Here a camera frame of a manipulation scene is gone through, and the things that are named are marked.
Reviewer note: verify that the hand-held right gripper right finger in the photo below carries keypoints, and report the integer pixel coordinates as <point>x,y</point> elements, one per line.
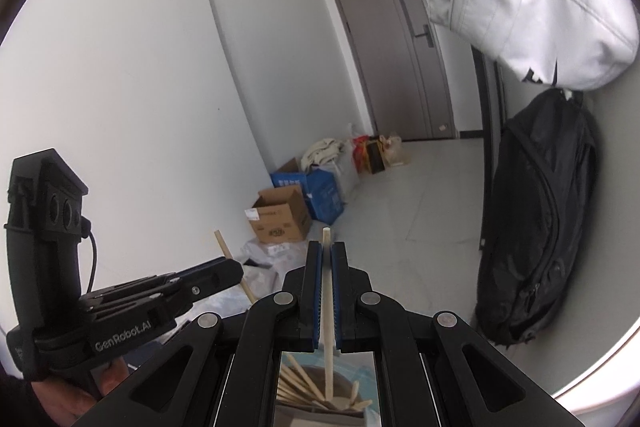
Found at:
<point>340,297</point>

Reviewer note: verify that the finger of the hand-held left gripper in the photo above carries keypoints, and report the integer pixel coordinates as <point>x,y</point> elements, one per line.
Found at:
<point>200,289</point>
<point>207,268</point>

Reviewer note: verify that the red yellow bag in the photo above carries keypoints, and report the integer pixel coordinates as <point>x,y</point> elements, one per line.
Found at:
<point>360,154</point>

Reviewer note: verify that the person's left hand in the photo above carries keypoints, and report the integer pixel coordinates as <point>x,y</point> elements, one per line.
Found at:
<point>65,402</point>

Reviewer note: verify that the black framed door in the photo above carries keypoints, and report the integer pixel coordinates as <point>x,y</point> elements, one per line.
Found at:
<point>482,97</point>

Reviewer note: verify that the black backpack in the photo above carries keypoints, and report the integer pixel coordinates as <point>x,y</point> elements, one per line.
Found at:
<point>540,217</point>

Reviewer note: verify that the bunch of wooden chopsticks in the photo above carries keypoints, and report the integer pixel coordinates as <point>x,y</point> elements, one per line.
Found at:
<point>300,382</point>

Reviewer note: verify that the large grey parcel bag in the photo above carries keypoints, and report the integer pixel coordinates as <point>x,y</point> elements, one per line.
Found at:
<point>270,257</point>

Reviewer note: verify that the beige folded cloth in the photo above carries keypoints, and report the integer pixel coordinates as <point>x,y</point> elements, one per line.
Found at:
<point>325,152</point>

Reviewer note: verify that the blue cardboard box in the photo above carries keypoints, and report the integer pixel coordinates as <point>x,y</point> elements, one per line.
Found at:
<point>325,197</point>

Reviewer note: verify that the beige paper bag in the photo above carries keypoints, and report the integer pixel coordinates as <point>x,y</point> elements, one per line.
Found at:
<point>395,152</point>

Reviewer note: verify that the black paper bag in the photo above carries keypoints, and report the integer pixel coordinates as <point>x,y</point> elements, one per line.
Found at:
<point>375,159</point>

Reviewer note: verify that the wooden chopstick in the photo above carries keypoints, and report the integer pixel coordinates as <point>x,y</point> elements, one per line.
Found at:
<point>328,372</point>
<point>222,244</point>

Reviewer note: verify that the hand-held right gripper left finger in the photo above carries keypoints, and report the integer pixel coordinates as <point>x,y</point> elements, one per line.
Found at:
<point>315,297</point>

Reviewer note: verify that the brown cardboard box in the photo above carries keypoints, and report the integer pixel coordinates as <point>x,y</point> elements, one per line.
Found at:
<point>280,219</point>

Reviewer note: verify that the grey entrance door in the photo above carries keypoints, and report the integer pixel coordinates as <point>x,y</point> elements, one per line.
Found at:
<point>385,47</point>

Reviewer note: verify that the teal plaid tablecloth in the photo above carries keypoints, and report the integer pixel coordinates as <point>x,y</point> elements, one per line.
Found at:
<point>369,372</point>

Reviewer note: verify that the white grey chopstick holder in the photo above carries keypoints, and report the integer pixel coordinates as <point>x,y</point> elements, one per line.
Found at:
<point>310,421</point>

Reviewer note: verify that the person's left forearm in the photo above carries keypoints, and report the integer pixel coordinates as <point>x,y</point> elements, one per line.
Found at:
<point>12,402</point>

